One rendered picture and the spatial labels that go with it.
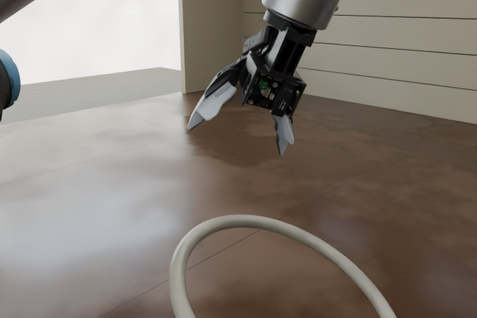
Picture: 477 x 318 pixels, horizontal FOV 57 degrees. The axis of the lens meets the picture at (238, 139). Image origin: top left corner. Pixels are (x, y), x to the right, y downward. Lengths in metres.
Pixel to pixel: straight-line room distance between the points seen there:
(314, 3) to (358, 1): 7.39
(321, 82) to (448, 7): 2.50
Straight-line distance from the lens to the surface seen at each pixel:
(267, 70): 0.55
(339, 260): 1.08
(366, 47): 7.87
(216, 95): 0.61
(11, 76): 0.89
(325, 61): 8.30
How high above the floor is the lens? 1.76
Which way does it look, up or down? 18 degrees down
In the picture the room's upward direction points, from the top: straight up
